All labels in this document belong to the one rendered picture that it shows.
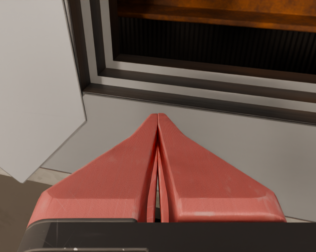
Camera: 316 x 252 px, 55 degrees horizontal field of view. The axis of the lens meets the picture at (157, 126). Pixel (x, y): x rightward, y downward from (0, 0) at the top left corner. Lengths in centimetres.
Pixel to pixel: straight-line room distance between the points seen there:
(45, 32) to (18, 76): 5
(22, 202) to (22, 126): 186
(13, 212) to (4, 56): 205
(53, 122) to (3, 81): 5
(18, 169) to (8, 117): 6
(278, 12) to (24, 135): 29
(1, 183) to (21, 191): 13
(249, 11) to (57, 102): 24
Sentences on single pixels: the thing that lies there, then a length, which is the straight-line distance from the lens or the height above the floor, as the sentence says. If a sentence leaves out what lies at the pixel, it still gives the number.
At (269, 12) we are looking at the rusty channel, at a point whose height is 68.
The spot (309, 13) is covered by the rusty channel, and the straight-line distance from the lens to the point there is 39.
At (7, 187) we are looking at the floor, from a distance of 210.
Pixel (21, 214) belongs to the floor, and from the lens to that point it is 225.
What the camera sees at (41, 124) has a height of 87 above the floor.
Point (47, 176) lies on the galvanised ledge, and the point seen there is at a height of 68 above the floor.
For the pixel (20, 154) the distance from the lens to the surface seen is 32.
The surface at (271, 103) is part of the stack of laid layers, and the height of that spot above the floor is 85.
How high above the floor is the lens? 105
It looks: 53 degrees down
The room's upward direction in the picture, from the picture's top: 155 degrees counter-clockwise
